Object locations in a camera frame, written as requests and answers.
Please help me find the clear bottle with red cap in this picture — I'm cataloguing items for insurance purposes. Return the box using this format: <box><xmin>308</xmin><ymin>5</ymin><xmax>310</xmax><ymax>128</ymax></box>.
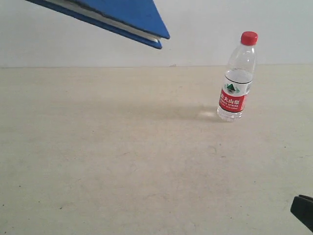
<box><xmin>217</xmin><ymin>31</ymin><xmax>258</xmax><ymax>121</ymax></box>

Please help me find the blue notebook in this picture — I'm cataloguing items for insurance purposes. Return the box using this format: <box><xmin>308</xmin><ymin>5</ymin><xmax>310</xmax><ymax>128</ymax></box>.
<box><xmin>31</xmin><ymin>0</ymin><xmax>170</xmax><ymax>49</ymax></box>

